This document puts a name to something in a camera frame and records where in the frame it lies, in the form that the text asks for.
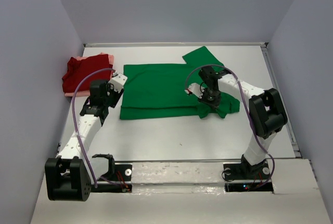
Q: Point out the folded pink t shirt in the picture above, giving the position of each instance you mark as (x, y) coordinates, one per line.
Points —
(88, 75)

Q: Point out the folded dark red t shirt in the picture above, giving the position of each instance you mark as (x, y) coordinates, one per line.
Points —
(80, 67)

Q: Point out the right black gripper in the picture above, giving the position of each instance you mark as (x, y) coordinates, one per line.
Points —
(214, 104)

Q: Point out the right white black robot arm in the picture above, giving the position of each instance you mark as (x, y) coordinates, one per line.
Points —
(265, 112)

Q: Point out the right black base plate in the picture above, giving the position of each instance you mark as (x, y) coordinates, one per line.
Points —
(237, 179)

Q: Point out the green t shirt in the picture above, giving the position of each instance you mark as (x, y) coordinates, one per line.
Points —
(157, 90)

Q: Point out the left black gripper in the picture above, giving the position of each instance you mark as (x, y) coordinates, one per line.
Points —
(116, 95)

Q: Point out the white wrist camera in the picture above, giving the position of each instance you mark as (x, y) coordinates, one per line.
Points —
(118, 81)
(194, 89)

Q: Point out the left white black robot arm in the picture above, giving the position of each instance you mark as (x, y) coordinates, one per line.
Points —
(71, 175)

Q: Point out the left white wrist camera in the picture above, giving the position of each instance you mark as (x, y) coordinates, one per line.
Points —
(118, 81)

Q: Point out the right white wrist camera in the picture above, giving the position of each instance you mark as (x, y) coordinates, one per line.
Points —
(194, 89)

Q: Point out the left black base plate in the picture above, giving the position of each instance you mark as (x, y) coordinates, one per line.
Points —
(118, 182)

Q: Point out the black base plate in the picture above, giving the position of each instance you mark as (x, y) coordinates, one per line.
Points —
(237, 179)
(118, 182)

